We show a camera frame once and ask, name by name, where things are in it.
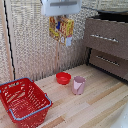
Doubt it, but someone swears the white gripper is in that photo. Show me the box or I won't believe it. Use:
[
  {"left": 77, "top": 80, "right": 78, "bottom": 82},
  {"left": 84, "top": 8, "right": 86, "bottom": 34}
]
[{"left": 40, "top": 0, "right": 83, "bottom": 32}]

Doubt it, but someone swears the colourful cereal snack bar box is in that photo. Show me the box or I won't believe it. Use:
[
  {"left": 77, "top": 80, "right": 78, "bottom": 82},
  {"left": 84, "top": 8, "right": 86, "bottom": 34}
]
[{"left": 48, "top": 15, "right": 75, "bottom": 48}]

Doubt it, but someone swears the brown drawer cabinet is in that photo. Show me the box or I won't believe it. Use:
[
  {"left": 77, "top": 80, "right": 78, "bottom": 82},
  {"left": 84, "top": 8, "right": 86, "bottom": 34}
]
[{"left": 81, "top": 9, "right": 128, "bottom": 82}]

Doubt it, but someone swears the red plastic bowl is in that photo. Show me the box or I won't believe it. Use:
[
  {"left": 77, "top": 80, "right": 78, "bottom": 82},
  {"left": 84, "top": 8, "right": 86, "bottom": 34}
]
[{"left": 55, "top": 71, "right": 72, "bottom": 86}]

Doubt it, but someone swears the pink plastic cup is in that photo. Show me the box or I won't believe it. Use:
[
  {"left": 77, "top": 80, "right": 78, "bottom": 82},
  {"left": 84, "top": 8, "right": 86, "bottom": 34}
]
[{"left": 72, "top": 75, "right": 87, "bottom": 96}]

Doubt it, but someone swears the red shopping basket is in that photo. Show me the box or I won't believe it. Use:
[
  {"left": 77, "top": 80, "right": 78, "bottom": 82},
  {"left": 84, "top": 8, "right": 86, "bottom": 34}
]
[{"left": 0, "top": 77, "right": 53, "bottom": 128}]

